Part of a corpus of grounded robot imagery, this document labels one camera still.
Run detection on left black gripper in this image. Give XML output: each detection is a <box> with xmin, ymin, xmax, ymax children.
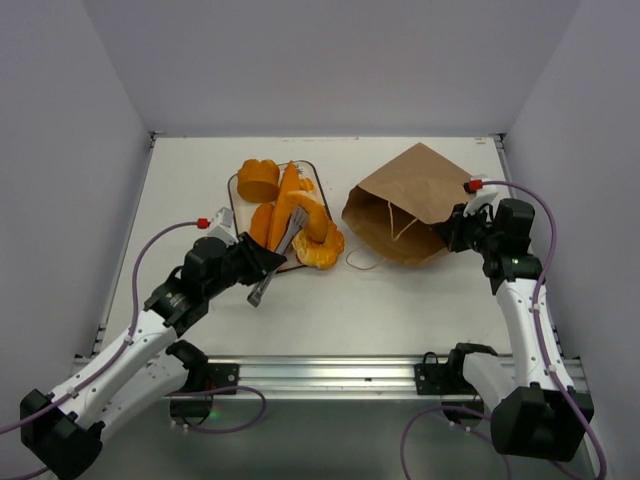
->
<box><xmin>204</xmin><ymin>230</ymin><xmax>286</xmax><ymax>299</ymax></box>

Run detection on orange fake bread loaf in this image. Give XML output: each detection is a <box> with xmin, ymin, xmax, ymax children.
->
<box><xmin>249</xmin><ymin>203</ymin><xmax>274</xmax><ymax>247</ymax></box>

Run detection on long orange fake baguette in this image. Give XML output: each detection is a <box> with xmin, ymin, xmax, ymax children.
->
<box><xmin>267</xmin><ymin>161</ymin><xmax>301</xmax><ymax>251</ymax></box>

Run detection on metal tongs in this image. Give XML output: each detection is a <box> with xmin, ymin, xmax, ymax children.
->
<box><xmin>246</xmin><ymin>208</ymin><xmax>310</xmax><ymax>308</ymax></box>

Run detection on round twisted fake bread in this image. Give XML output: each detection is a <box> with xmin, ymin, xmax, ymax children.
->
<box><xmin>292</xmin><ymin>221</ymin><xmax>345</xmax><ymax>270</ymax></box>

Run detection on braided fake bread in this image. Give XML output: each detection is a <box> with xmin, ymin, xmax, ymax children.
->
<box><xmin>300</xmin><ymin>177</ymin><xmax>316</xmax><ymax>193</ymax></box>

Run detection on brown paper bag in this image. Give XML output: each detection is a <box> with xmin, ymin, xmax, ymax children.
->
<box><xmin>341</xmin><ymin>143</ymin><xmax>471</xmax><ymax>267</ymax></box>

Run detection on curved fake croissant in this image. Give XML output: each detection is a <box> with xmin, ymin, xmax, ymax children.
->
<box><xmin>285</xmin><ymin>190</ymin><xmax>329</xmax><ymax>243</ymax></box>

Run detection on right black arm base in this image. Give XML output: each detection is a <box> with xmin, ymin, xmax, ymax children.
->
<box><xmin>413</xmin><ymin>343</ymin><xmax>497</xmax><ymax>414</ymax></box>

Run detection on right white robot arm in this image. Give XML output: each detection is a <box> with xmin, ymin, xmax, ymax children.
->
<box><xmin>434</xmin><ymin>199</ymin><xmax>594</xmax><ymax>462</ymax></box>

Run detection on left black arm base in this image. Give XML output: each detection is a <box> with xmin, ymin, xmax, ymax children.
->
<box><xmin>169</xmin><ymin>362</ymin><xmax>239</xmax><ymax>426</ymax></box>

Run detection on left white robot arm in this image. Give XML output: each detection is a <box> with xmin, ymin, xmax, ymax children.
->
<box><xmin>18</xmin><ymin>233</ymin><xmax>286</xmax><ymax>479</ymax></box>

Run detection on strawberry pattern tray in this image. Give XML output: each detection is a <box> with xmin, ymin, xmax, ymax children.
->
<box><xmin>227</xmin><ymin>160</ymin><xmax>332</xmax><ymax>274</ymax></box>

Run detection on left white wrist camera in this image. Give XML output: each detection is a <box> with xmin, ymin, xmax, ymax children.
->
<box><xmin>196</xmin><ymin>207</ymin><xmax>236</xmax><ymax>246</ymax></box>

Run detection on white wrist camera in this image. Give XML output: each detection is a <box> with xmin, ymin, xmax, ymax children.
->
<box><xmin>463</xmin><ymin>175</ymin><xmax>498</xmax><ymax>217</ymax></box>
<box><xmin>196</xmin><ymin>207</ymin><xmax>236</xmax><ymax>246</ymax></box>

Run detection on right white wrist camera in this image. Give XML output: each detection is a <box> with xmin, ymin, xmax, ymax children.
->
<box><xmin>463</xmin><ymin>175</ymin><xmax>498</xmax><ymax>217</ymax></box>

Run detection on aluminium frame rail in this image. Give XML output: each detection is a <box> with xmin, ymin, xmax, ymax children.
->
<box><xmin>67</xmin><ymin>355</ymin><xmax>591</xmax><ymax>400</ymax></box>

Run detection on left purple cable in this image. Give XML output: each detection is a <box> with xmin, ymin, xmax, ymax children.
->
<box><xmin>0</xmin><ymin>219</ymin><xmax>267</xmax><ymax>479</ymax></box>

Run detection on purple cable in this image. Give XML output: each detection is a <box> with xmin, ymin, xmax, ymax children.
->
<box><xmin>398</xmin><ymin>180</ymin><xmax>609</xmax><ymax>480</ymax></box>
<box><xmin>0</xmin><ymin>219</ymin><xmax>267</xmax><ymax>479</ymax></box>

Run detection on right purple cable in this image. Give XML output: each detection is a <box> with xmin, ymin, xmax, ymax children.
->
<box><xmin>398</xmin><ymin>180</ymin><xmax>609</xmax><ymax>480</ymax></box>

